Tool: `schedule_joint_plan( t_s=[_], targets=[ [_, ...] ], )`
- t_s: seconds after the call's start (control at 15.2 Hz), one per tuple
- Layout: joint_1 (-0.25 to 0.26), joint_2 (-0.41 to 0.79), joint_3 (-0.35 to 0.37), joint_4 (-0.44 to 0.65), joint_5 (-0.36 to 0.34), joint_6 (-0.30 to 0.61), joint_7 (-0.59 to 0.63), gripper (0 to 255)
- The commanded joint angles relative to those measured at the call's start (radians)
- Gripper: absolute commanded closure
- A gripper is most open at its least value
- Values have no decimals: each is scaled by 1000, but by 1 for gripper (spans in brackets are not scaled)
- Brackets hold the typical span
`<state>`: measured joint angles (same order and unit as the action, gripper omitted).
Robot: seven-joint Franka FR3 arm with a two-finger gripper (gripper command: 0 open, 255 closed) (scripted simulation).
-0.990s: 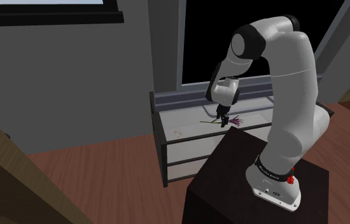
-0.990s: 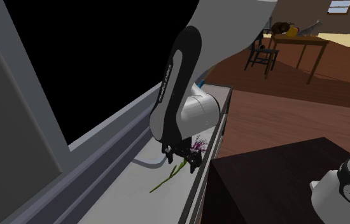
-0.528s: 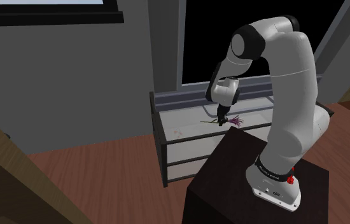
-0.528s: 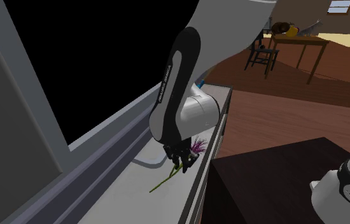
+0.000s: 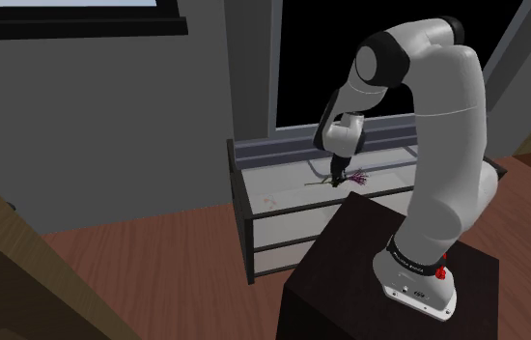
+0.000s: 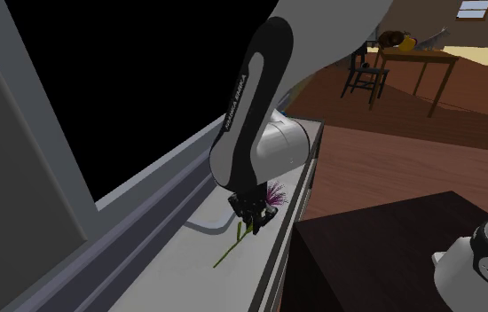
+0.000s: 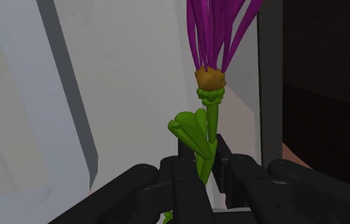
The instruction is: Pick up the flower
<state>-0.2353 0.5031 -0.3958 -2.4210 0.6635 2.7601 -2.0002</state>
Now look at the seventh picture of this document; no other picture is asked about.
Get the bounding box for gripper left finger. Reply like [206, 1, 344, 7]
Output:
[48, 135, 217, 224]

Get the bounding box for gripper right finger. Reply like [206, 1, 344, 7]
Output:
[211, 133, 350, 224]

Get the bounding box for purple flower with green stem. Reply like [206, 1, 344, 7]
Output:
[162, 0, 265, 224]

